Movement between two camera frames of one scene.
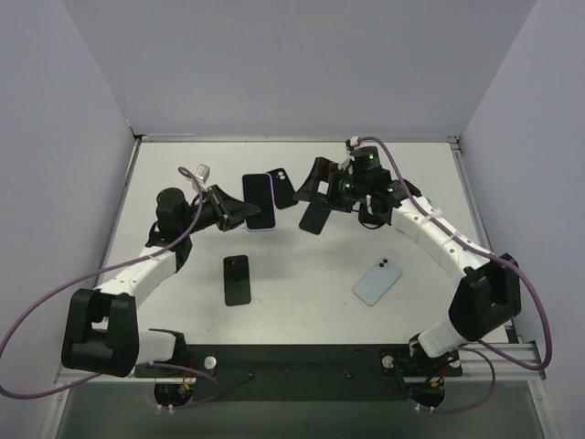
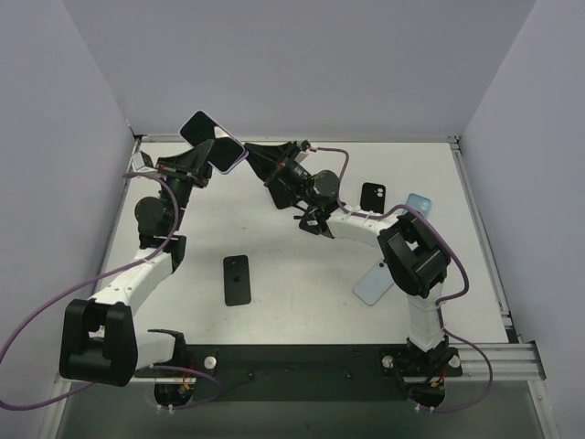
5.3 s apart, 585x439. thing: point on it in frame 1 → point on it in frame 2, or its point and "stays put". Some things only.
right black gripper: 329,187 → 281,166
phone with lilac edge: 258,190 → 227,152
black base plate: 301,372 stays put
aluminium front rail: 502,360 stays put
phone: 237,280 stays put
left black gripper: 219,208 → 181,172
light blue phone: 377,281 stays put
